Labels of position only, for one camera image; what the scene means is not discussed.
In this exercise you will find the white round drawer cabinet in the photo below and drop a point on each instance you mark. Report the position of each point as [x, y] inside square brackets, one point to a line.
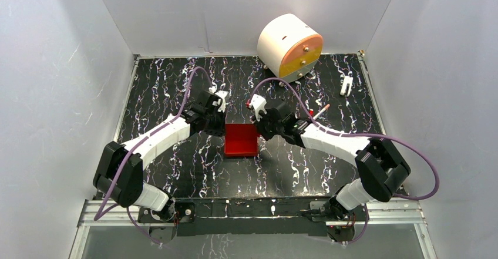
[289, 48]

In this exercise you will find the aluminium frame rail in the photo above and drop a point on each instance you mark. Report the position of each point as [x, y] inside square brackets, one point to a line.
[398, 211]

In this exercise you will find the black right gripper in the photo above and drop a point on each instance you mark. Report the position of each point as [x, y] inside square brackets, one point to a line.
[265, 135]

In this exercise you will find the pink capped white pen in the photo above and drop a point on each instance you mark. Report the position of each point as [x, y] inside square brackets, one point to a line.
[322, 111]

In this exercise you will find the white clip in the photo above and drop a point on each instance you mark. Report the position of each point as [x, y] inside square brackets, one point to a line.
[346, 86]

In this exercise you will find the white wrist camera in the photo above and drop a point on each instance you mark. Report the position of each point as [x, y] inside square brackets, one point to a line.
[257, 104]
[217, 100]

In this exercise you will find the red paper box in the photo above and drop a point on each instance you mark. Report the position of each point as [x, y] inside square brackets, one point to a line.
[241, 140]

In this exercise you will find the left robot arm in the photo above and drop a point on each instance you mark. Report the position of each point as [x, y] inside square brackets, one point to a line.
[121, 166]

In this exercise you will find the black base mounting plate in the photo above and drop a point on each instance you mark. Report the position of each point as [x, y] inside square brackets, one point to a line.
[313, 216]

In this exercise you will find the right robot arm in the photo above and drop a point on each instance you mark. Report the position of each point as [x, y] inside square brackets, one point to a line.
[380, 166]

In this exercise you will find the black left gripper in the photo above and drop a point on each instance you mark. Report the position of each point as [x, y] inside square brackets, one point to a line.
[214, 124]

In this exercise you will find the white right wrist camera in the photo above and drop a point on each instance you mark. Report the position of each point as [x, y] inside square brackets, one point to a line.
[257, 104]

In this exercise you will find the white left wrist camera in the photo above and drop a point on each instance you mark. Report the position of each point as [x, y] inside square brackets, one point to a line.
[217, 100]

